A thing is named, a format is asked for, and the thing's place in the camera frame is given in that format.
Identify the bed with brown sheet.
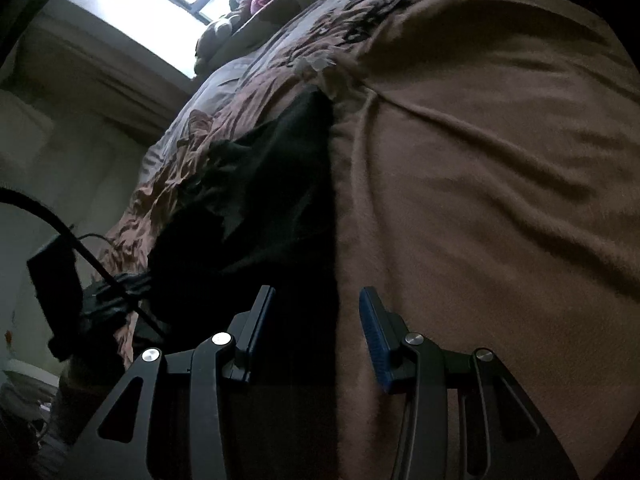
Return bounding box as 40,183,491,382
55,0,640,480

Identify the window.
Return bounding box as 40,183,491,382
50,0,271,81

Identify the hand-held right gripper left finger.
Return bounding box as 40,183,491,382
60,285,277,480

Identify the crumpled brown duvet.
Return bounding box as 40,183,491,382
97,0,416,281

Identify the black cable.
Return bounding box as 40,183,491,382
0,187,168,341

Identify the brown curtain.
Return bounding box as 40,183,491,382
15,10,196,131

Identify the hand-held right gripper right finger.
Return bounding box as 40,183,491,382
359,286,581,480

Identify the black t-shirt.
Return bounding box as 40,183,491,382
120,87,346,480

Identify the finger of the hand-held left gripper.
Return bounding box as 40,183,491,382
82,272,151,321

